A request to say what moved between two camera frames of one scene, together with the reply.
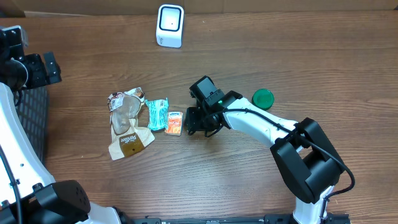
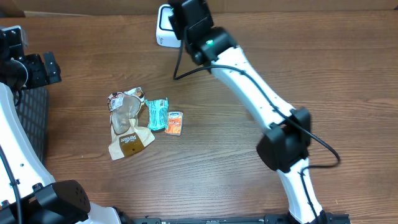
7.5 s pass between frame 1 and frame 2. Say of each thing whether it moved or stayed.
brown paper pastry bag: stayed
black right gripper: moved
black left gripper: stayed
